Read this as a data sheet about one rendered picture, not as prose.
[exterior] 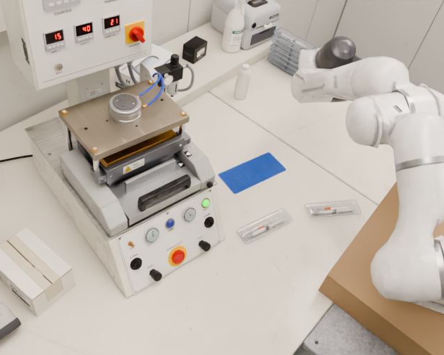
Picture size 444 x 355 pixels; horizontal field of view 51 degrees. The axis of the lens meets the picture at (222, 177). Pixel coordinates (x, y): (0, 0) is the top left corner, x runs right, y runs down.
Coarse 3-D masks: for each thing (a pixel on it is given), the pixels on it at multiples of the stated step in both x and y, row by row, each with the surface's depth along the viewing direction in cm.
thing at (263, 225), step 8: (280, 208) 148; (264, 216) 145; (272, 216) 145; (280, 216) 146; (288, 216) 146; (248, 224) 142; (256, 224) 142; (264, 224) 143; (272, 224) 143; (280, 224) 143; (240, 232) 139; (248, 232) 140; (256, 232) 140; (264, 232) 140; (248, 240) 138
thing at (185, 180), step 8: (184, 176) 119; (168, 184) 117; (176, 184) 117; (184, 184) 119; (152, 192) 114; (160, 192) 115; (168, 192) 117; (144, 200) 113; (152, 200) 114; (144, 208) 115
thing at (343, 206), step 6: (306, 204) 150; (312, 204) 151; (318, 204) 151; (324, 204) 151; (330, 204) 152; (336, 204) 152; (342, 204) 152; (348, 204) 153; (354, 204) 153; (312, 210) 149; (318, 210) 149; (324, 210) 150; (330, 210) 150; (336, 210) 150; (342, 210) 151; (348, 210) 151; (354, 210) 152; (360, 210) 152
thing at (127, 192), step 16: (176, 160) 128; (144, 176) 118; (160, 176) 123; (176, 176) 124; (192, 176) 125; (112, 192) 118; (128, 192) 118; (144, 192) 119; (176, 192) 120; (192, 192) 125; (128, 208) 115; (160, 208) 119; (128, 224) 115
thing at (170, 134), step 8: (160, 136) 121; (168, 136) 121; (176, 136) 123; (136, 144) 117; (144, 144) 118; (152, 144) 118; (120, 152) 115; (128, 152) 115; (136, 152) 116; (104, 160) 113; (112, 160) 113; (120, 160) 114
